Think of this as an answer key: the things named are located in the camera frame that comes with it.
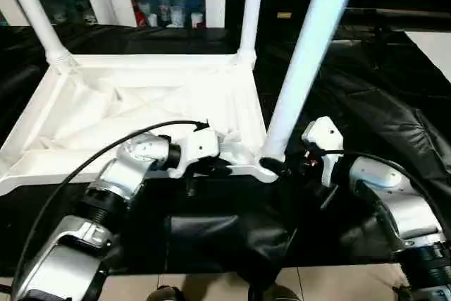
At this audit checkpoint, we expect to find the white plastic table leg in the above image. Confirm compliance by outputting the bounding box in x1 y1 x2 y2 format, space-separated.
266 0 366 161
237 0 267 66
5 0 77 75

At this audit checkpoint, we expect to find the white plastic table top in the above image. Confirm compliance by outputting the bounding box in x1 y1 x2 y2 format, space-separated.
0 52 283 196

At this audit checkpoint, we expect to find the black mat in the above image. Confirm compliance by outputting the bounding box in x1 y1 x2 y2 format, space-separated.
0 24 451 281

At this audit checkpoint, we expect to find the black left robot foot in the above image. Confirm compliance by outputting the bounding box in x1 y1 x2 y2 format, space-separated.
146 285 184 301

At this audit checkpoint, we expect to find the white flat board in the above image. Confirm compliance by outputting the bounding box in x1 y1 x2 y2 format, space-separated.
404 30 451 82

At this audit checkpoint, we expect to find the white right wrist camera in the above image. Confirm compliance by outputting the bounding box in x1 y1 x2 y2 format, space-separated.
302 116 343 188

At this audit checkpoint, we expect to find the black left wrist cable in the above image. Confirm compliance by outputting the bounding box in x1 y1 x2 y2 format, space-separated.
10 120 211 295

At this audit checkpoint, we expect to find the black rail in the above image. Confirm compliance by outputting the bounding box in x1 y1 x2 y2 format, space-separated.
343 7 451 22

